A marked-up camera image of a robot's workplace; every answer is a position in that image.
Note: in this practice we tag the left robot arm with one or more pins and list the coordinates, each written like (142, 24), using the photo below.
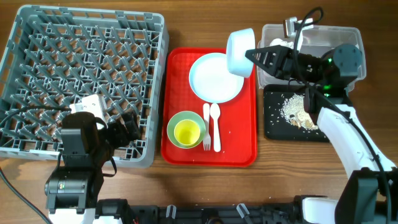
(73, 187)

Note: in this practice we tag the grey dishwasher rack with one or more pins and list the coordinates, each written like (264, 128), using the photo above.
(55, 56)

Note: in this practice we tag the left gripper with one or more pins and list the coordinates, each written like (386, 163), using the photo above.
(124, 139)

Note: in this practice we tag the red plastic tray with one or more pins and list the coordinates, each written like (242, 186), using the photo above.
(238, 120)

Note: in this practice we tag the white tissue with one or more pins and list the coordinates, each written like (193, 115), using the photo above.
(282, 43)

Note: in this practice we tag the white plastic fork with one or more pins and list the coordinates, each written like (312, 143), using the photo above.
(206, 117)

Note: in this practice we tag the light blue bowl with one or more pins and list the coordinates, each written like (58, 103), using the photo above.
(238, 43)

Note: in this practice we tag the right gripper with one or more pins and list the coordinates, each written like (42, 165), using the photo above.
(282, 63)

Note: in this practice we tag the black waste tray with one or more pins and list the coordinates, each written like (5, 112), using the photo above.
(275, 126)

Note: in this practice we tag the yellow plastic cup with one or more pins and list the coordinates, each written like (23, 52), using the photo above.
(187, 132)

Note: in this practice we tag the white plastic spoon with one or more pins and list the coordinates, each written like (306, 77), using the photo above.
(215, 114)

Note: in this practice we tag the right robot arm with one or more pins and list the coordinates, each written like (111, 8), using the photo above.
(370, 195)

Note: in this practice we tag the clear plastic bin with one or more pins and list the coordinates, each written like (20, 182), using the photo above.
(316, 42)

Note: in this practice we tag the light green bowl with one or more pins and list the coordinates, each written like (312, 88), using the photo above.
(182, 116)

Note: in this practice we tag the light blue plate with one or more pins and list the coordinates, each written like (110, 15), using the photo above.
(211, 81)

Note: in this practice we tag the rice and peanut shells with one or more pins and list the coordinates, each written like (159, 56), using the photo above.
(293, 112)

